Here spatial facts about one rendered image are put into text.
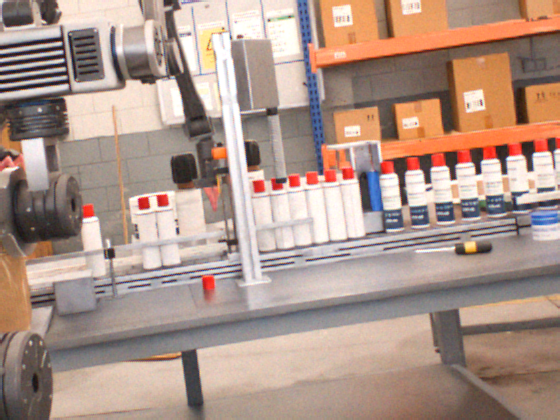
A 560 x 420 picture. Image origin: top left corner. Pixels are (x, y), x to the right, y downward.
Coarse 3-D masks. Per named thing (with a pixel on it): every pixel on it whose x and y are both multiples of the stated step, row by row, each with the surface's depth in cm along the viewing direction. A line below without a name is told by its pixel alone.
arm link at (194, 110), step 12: (168, 12) 240; (168, 24) 241; (168, 36) 242; (180, 48) 243; (180, 84) 246; (192, 84) 246; (180, 96) 247; (192, 96) 246; (192, 108) 247; (204, 108) 248; (192, 120) 250; (204, 120) 248; (192, 132) 250; (204, 132) 250
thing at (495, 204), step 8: (488, 152) 252; (488, 160) 252; (496, 160) 252; (488, 168) 252; (496, 168) 251; (488, 176) 252; (496, 176) 251; (488, 184) 252; (496, 184) 251; (488, 192) 253; (496, 192) 252; (488, 200) 253; (496, 200) 252; (504, 200) 253; (488, 208) 254; (496, 208) 252; (504, 208) 253; (488, 216) 254; (496, 216) 252; (504, 216) 252
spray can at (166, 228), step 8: (160, 200) 244; (160, 208) 244; (168, 208) 244; (160, 216) 243; (168, 216) 244; (160, 224) 244; (168, 224) 243; (160, 232) 244; (168, 232) 244; (168, 248) 244; (176, 248) 245; (168, 256) 244; (176, 256) 245; (168, 264) 244; (176, 264) 244
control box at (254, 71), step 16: (240, 48) 228; (256, 48) 233; (240, 64) 229; (256, 64) 232; (272, 64) 241; (240, 80) 229; (256, 80) 231; (272, 80) 240; (240, 96) 230; (256, 96) 231; (272, 96) 239
